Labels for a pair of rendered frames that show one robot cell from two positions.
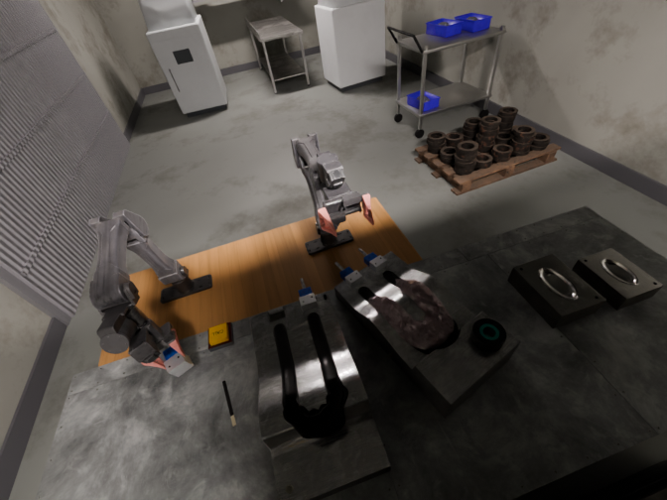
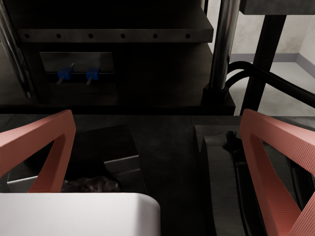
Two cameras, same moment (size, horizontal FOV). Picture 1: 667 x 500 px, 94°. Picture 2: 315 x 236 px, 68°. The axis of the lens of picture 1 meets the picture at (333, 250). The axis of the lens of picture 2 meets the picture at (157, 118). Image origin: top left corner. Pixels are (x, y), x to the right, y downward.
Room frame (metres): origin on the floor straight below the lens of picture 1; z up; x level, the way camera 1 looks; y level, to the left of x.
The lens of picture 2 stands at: (0.67, -0.04, 1.28)
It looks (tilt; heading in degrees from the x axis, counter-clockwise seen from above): 37 degrees down; 191
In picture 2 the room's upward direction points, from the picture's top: straight up
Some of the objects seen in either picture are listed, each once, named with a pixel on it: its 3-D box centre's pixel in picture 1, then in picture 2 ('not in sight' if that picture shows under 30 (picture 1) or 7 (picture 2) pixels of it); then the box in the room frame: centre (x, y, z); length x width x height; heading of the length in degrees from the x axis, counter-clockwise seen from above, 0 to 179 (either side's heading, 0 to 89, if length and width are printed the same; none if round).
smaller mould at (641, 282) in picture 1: (613, 277); not in sight; (0.51, -0.86, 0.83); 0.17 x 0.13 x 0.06; 9
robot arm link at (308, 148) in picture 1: (314, 165); not in sight; (0.94, 0.01, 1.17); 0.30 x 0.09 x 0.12; 11
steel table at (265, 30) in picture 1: (276, 50); not in sight; (6.22, 0.31, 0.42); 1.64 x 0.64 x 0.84; 11
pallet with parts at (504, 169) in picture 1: (485, 141); not in sight; (2.50, -1.56, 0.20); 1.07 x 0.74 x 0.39; 101
